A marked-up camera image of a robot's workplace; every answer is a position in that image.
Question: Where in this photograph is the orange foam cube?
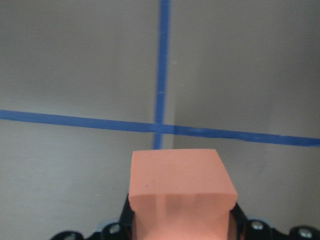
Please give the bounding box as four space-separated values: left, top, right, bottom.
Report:
128 149 238 240

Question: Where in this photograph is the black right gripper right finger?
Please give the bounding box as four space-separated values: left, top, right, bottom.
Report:
229 203 248 237

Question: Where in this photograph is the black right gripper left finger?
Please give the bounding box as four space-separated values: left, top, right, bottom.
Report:
119 195 135 235

